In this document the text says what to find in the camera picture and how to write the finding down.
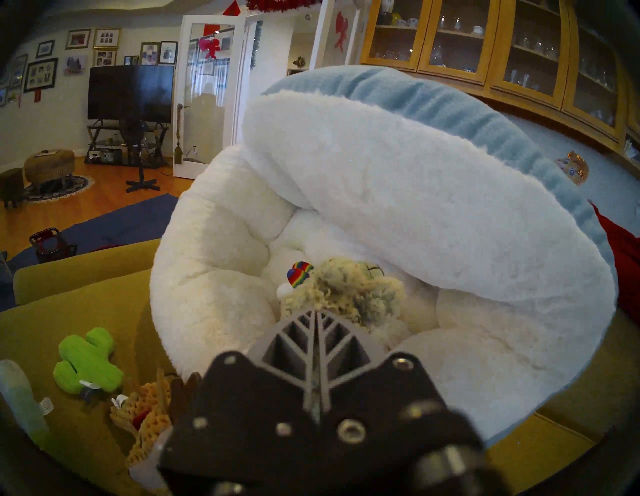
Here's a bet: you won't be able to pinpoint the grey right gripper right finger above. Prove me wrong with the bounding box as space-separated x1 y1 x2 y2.
315 309 482 452

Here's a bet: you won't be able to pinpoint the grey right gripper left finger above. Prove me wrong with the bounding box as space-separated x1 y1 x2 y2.
169 309 318 477

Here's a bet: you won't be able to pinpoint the grey rope bunny toy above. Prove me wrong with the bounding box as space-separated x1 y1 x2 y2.
280 257 407 331

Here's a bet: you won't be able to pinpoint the white lamb toy rainbow horns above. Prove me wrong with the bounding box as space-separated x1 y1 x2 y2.
275 260 317 303

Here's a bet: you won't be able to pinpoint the white green leek plush toy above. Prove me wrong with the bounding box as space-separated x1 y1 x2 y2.
0 359 56 451

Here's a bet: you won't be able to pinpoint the white blue plush dog bed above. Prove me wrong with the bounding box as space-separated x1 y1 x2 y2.
149 65 618 446

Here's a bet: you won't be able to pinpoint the orange reindeer plush toy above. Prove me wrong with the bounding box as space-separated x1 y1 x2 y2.
110 370 201 468

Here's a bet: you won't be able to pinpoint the green cactus plush toy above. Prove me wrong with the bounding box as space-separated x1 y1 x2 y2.
52 327 125 403

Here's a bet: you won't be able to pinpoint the yellow sofa back cushion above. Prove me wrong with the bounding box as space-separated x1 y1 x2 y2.
537 305 640 441

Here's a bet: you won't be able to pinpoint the mustard yellow sofa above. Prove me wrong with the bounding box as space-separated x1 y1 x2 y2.
0 239 640 496

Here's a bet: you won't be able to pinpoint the hanging broom ornament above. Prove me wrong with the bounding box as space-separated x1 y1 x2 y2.
173 103 185 165

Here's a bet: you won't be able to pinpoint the black floor stand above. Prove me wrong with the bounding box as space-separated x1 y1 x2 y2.
120 117 161 193

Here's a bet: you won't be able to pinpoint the round patterned rug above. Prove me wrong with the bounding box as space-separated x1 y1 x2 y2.
22 175 96 203

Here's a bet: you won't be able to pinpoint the red blanket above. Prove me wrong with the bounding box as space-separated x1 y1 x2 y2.
590 202 640 326

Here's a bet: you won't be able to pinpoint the white glass french door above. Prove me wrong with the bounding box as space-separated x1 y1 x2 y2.
309 0 363 71
172 14 248 180

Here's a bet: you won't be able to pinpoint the round beige ottoman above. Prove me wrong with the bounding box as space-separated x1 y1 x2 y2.
24 149 76 193

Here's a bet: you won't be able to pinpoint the small dark stool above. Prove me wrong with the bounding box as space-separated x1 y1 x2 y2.
0 167 26 208

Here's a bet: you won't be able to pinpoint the black flat television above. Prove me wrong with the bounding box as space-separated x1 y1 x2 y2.
87 64 176 122

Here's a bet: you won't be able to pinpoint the red tinsel garland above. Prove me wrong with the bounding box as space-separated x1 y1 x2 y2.
245 0 321 13

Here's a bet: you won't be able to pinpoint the small red metal frame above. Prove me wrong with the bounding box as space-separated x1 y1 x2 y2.
29 227 78 264

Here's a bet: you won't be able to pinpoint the cartoon child wall decoration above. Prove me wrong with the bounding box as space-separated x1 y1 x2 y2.
555 151 590 186

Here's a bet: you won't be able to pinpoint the wooden wall cabinets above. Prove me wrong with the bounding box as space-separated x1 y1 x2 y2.
360 0 640 166

